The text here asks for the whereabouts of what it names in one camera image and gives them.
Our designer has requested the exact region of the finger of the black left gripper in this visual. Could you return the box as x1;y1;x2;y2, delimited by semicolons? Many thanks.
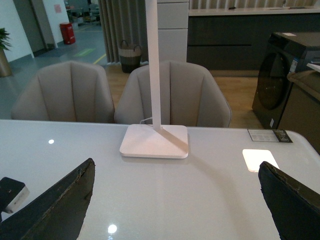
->
0;177;26;213

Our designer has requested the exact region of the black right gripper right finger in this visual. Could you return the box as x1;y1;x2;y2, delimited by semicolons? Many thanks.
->
258;161;320;240

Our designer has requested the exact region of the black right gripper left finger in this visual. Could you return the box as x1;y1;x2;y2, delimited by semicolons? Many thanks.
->
0;158;95;240

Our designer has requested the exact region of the black label sticker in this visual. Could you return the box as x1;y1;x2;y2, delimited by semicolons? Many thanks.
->
247;129;292;143

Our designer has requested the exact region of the beige chair on left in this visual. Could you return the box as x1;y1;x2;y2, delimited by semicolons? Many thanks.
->
11;61;115;123

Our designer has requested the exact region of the beige chair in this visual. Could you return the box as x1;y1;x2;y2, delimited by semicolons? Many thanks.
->
11;61;115;123
114;60;232;128

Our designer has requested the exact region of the white desk lamp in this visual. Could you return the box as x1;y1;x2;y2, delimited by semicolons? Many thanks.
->
119;0;189;159

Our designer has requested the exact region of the potted green plant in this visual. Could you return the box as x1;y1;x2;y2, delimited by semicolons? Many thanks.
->
0;27;12;78

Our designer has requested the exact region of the beige chair on right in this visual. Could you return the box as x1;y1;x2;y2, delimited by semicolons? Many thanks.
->
114;60;232;128

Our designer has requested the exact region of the black front-load washing machine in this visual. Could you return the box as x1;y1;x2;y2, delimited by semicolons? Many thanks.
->
252;32;320;129

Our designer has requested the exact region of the dark kitchen counter cabinet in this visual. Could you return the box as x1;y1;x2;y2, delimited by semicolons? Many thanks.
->
187;7;320;71

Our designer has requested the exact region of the beige curtain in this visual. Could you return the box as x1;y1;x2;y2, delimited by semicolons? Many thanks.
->
98;0;148;63

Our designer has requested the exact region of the white drawer cabinet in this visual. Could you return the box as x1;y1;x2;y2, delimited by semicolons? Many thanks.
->
145;0;189;62

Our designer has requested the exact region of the woven basket with handles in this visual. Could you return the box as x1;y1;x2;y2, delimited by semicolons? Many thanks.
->
118;39;142;74

